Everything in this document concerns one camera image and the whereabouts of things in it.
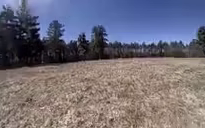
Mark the row of dark trees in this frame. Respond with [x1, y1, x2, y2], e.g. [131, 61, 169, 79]
[0, 0, 205, 71]

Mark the dry brown grass field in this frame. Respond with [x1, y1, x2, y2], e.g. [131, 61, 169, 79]
[0, 56, 205, 128]

